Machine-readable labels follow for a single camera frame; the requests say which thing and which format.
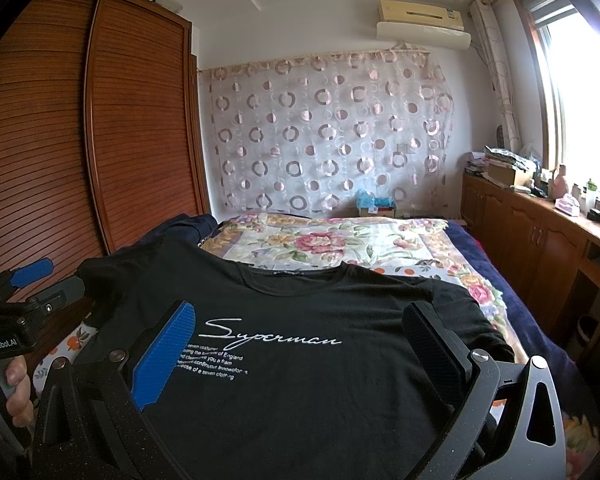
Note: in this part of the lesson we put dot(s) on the window with wooden frame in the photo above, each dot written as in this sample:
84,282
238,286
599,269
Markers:
566,51

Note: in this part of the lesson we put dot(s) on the blue tissue box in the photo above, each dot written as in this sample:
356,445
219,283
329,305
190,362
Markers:
369,205

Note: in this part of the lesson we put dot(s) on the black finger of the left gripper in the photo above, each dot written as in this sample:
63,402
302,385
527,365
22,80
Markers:
57,296

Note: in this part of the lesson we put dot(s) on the dark blue blanket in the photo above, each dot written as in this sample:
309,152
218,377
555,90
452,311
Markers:
531,337

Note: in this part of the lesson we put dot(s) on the pink bottle on sideboard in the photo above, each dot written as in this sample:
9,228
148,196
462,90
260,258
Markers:
560,185

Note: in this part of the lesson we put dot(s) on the stack of books and papers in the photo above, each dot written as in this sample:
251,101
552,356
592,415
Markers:
503,168

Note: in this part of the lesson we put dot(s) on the tied beige window curtain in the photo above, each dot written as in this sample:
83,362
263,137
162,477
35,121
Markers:
494,51

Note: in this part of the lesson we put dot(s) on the person's left hand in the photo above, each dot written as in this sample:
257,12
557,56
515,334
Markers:
19,405

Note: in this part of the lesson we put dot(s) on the black Superman t-shirt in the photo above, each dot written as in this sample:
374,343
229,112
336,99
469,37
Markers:
302,375

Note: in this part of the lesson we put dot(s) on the brown wooden sideboard cabinet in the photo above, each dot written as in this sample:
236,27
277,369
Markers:
551,260

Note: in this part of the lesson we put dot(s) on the folded navy garment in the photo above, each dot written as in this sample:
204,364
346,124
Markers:
193,229

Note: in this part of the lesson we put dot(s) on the brown wooden louvered wardrobe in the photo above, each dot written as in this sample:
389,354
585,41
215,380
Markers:
99,129

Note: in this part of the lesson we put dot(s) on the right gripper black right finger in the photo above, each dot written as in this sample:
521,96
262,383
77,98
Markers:
453,370

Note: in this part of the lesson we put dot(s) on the orange fruit print sheet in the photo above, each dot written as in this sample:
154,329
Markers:
68,348

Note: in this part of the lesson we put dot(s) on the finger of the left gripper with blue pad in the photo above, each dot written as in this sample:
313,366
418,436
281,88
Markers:
31,273

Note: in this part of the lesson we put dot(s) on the sheer circle pattern curtain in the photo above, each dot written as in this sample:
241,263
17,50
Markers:
308,135

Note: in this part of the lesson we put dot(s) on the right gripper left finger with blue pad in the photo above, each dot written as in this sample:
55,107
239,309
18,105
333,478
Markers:
156,353

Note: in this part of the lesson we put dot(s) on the floral quilt bedspread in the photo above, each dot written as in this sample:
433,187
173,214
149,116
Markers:
416,247

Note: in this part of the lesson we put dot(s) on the beige wall air conditioner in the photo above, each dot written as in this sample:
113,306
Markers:
422,24

